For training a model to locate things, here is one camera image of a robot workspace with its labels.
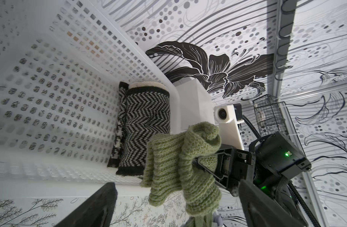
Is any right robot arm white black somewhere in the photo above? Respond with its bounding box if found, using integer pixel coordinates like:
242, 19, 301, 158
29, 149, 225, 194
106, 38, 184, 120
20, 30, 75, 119
193, 131, 320, 227

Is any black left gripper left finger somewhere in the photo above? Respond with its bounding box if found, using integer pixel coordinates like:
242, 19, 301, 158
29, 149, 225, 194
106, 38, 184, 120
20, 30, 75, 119
57, 183, 118, 227

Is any black wire wall basket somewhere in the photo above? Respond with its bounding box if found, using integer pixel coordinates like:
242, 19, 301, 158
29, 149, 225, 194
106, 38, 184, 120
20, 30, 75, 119
253, 95, 289, 136

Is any white small drawer box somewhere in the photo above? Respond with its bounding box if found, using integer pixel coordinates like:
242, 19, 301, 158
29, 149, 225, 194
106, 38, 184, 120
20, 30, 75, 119
174, 78, 215, 131

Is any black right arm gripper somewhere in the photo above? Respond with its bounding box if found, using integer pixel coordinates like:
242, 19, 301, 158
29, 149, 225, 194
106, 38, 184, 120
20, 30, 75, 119
193, 144, 256, 197

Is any white plastic perforated basket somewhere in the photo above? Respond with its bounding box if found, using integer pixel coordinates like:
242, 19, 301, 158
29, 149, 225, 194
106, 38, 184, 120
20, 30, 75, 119
0, 1, 181, 200

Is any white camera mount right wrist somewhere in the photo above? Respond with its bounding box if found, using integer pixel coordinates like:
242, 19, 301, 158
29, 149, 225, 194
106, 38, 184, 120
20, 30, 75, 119
214, 105, 244, 150

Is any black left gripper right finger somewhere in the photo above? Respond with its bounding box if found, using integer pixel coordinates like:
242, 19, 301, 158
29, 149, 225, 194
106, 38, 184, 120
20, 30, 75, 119
239, 180, 303, 227

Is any green knit scarf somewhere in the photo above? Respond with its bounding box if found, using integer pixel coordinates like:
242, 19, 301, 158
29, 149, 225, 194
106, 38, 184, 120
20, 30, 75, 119
183, 213, 213, 227
140, 122, 221, 217

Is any black white patterned knit scarf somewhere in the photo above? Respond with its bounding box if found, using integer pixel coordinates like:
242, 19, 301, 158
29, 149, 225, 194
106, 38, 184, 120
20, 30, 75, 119
107, 81, 171, 176

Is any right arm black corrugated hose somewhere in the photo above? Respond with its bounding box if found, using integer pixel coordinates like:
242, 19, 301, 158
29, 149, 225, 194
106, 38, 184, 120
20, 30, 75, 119
241, 114, 322, 227

